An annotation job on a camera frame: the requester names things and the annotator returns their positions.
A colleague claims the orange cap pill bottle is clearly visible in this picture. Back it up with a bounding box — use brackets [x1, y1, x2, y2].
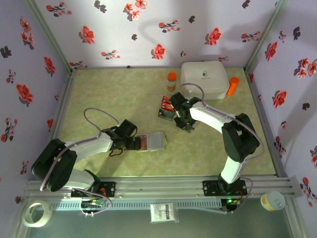
[166, 72, 177, 92]

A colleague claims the white medicine box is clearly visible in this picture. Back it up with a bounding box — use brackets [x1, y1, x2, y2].
[180, 61, 230, 101]

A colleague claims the orange plastic cylinder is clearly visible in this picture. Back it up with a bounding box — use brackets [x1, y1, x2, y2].
[226, 76, 240, 96]

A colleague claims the plastic bag with label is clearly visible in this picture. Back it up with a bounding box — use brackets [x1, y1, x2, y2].
[150, 202, 179, 224]

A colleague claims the clear tape roll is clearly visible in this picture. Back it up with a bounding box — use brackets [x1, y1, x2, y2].
[21, 200, 54, 228]

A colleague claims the white yellow round container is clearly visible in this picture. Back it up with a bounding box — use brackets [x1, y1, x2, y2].
[260, 190, 286, 212]

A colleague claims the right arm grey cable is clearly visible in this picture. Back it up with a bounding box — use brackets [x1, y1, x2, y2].
[179, 83, 265, 166]

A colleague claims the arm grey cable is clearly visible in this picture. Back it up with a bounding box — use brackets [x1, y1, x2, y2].
[39, 108, 122, 191]
[179, 83, 265, 166]

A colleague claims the left arm grey cable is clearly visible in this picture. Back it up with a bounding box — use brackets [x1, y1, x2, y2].
[39, 108, 122, 191]

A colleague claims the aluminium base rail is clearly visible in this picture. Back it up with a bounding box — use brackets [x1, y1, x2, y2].
[24, 175, 304, 199]

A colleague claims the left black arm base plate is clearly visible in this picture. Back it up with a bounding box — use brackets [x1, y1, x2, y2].
[71, 181, 116, 198]

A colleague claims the grey slotted cable duct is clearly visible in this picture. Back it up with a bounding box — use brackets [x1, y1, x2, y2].
[53, 198, 222, 211]

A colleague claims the left controller board with wires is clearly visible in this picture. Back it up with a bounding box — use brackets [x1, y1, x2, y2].
[80, 189, 114, 217]

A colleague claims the controller board with wires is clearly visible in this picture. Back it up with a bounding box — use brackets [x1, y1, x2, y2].
[80, 189, 114, 217]
[221, 197, 243, 214]

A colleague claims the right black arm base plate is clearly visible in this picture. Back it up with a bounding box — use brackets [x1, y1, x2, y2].
[202, 179, 248, 197]

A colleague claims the right controller board with wires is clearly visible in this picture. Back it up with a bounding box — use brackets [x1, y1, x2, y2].
[221, 197, 243, 214]

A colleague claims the aluminium frame post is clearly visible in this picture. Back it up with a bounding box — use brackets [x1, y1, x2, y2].
[24, 0, 78, 76]
[244, 0, 291, 73]

